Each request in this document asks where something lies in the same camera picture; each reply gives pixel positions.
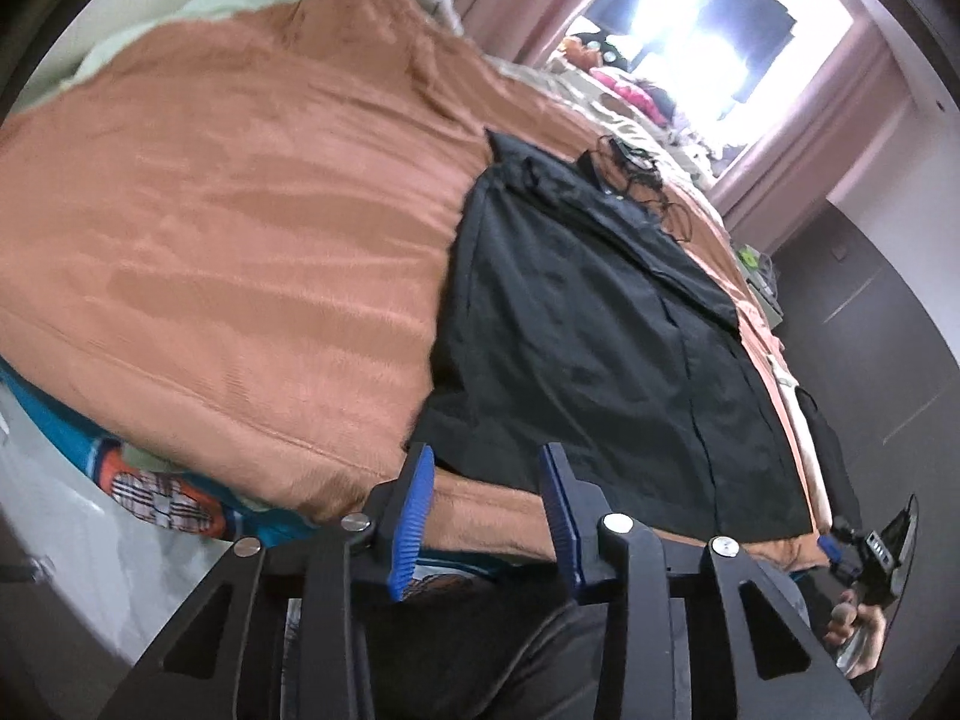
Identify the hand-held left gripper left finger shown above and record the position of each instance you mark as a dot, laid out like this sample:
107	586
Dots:
409	517

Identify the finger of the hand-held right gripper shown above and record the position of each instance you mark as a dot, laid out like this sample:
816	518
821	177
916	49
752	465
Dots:
836	556

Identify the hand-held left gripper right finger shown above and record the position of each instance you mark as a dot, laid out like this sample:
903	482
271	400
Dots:
561	521

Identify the black jacket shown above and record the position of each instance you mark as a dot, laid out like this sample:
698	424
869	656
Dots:
585	360

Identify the pile of patterned clothes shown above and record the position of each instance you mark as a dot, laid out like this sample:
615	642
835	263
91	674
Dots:
690	127

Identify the person's right hand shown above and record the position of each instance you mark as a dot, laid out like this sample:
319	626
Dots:
840	619

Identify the black garment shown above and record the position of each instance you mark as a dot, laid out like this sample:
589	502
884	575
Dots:
829	450

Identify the white nightstand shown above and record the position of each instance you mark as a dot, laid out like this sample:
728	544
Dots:
765	292

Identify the green small object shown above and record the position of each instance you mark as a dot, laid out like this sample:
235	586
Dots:
748	259

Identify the brown blanket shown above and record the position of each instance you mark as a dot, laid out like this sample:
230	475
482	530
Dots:
225	240

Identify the white bed base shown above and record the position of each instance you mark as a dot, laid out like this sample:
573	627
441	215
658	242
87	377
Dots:
60	525

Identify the black electronic device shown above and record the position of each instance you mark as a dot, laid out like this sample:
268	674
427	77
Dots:
615	150

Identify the pink cushion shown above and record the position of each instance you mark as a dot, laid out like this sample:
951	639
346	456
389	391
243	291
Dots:
626	88

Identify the black round plush toy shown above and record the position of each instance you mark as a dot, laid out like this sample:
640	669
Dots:
600	49

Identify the dark hanging garment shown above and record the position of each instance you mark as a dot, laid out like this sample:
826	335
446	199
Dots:
622	15
757	0

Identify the window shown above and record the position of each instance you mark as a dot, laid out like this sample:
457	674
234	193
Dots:
690	15

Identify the light green pillow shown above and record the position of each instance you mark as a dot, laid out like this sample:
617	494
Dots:
172	22

